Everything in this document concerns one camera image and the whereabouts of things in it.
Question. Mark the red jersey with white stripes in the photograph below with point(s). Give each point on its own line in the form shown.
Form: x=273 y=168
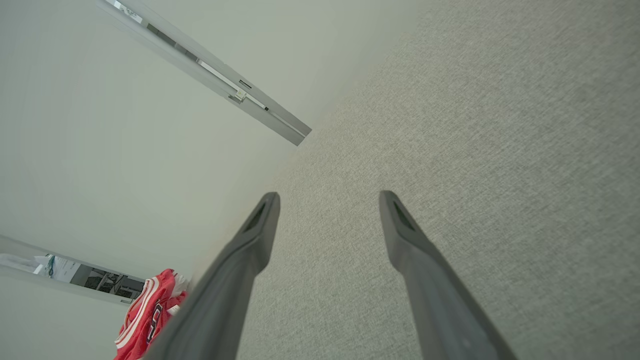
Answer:
x=145 y=315

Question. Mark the aluminium wall post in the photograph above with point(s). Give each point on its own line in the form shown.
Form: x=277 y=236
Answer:
x=210 y=70

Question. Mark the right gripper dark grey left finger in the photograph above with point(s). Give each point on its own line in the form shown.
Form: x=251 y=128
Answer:
x=220 y=300

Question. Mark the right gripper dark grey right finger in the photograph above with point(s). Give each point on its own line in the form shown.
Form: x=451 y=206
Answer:
x=440 y=300

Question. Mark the aluminium window frame rail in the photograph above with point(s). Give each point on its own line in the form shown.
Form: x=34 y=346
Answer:
x=15 y=246

